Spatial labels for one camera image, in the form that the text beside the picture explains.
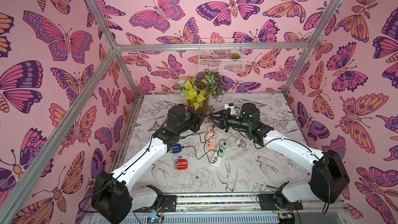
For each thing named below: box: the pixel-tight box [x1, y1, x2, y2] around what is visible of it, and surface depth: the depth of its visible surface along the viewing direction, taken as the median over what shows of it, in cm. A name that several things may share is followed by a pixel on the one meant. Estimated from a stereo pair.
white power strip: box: [210, 151, 223, 168], surface depth 87 cm
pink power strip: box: [206, 124, 217, 151], surface depth 94 cm
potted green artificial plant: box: [175, 71, 227, 114], surface depth 97 cm
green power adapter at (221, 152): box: [218, 147, 226, 158], surface depth 85 cm
